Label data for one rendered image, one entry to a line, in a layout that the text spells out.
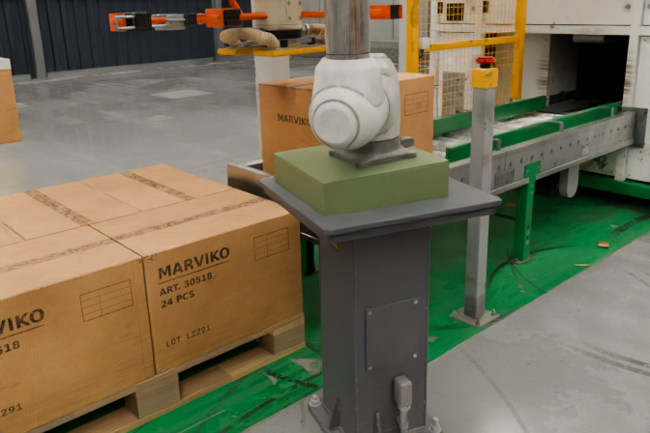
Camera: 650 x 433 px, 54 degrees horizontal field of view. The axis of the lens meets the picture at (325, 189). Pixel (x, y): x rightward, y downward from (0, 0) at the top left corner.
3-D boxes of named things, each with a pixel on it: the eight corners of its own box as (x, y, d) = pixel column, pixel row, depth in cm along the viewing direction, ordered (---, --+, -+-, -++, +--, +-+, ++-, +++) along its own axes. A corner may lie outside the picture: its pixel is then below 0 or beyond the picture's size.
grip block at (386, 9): (383, 18, 238) (383, 5, 237) (402, 18, 233) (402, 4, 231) (369, 19, 232) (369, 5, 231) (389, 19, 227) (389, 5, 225)
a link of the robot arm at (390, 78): (406, 129, 175) (404, 47, 168) (392, 145, 158) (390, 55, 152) (349, 128, 180) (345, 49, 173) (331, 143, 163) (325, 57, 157)
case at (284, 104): (363, 155, 298) (362, 69, 287) (432, 169, 270) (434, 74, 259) (263, 182, 258) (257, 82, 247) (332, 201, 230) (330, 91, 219)
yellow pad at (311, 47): (319, 48, 240) (319, 35, 238) (339, 49, 233) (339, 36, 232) (252, 56, 215) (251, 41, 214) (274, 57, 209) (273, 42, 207)
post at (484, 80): (471, 310, 263) (483, 67, 235) (486, 315, 259) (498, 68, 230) (461, 315, 259) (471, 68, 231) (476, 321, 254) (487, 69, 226)
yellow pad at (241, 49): (283, 47, 252) (282, 35, 250) (302, 48, 245) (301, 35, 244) (217, 54, 227) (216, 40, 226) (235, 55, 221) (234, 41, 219)
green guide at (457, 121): (531, 106, 413) (532, 93, 411) (546, 108, 406) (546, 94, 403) (356, 147, 312) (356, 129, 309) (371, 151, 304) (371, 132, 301)
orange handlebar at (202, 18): (320, 17, 248) (320, 8, 247) (383, 16, 229) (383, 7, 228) (106, 29, 182) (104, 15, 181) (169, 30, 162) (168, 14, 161)
